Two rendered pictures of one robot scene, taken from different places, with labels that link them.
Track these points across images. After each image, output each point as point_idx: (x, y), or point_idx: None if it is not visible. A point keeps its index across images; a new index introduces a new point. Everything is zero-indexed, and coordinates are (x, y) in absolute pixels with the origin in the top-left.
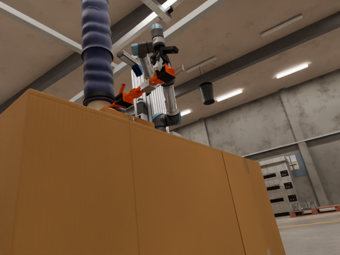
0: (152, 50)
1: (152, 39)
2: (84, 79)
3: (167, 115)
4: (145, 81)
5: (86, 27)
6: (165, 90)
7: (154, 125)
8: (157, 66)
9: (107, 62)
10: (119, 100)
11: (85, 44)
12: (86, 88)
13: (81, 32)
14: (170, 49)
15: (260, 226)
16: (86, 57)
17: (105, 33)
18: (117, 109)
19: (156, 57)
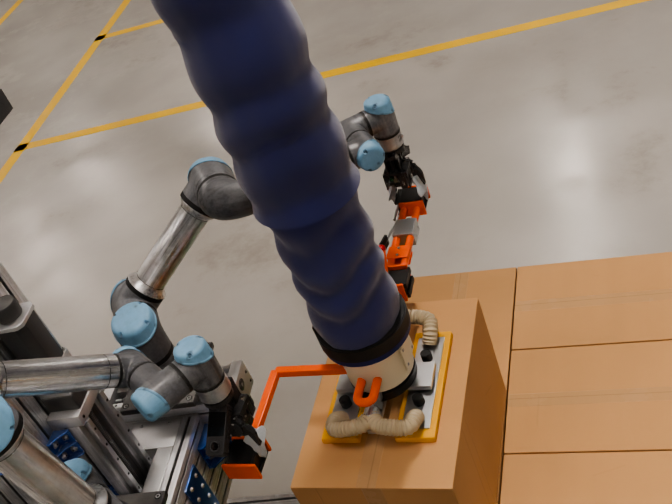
0: (395, 156)
1: (395, 132)
2: (376, 279)
3: (158, 301)
4: (416, 225)
5: (325, 90)
6: (202, 228)
7: (165, 348)
8: (425, 191)
9: None
10: (413, 284)
11: (348, 160)
12: (397, 298)
13: (313, 108)
14: (408, 152)
15: None
16: (357, 205)
17: None
18: None
19: (409, 172)
